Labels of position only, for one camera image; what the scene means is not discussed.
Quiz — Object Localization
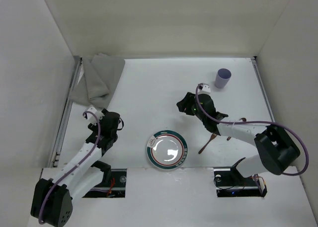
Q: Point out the grey cloth placemat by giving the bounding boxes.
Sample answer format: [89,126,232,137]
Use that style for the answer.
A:
[70,54,125,109]

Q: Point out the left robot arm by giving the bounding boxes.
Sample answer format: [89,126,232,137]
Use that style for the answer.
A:
[30,109,124,227]

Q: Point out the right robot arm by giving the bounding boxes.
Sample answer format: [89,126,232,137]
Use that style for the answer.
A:
[176,92,301,182]

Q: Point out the brown wooden fork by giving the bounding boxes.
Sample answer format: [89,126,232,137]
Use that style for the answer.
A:
[198,134,217,154]

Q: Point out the lilac plastic cup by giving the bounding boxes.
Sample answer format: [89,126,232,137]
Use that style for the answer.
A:
[214,69,232,88]

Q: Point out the white plate with green rim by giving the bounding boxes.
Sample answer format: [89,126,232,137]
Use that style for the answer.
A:
[146,130,188,171]

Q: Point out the brown wooden spoon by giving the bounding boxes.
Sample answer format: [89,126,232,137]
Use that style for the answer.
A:
[227,117,247,141]

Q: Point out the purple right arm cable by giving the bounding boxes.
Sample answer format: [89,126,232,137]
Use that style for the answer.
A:
[195,84,309,176]

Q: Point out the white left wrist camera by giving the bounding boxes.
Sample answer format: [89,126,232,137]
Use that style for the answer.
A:
[82,106,104,120]

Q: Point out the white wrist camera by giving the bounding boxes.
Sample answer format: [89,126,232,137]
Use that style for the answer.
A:
[198,83,211,95]
[82,106,104,120]

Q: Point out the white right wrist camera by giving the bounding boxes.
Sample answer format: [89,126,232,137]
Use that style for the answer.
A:
[198,83,211,95]

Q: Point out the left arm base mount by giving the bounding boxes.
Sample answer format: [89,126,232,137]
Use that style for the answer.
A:
[83,169,127,199]

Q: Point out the left aluminium frame rail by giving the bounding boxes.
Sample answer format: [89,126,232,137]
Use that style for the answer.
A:
[47,56,82,168]

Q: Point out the aluminium frame rail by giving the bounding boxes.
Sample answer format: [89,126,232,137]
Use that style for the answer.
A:
[47,56,82,168]
[250,57,289,172]

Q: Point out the right aluminium frame rail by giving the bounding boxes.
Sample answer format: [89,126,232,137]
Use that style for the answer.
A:
[250,57,289,172]

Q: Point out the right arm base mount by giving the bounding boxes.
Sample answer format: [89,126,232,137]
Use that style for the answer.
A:
[213,168,268,198]

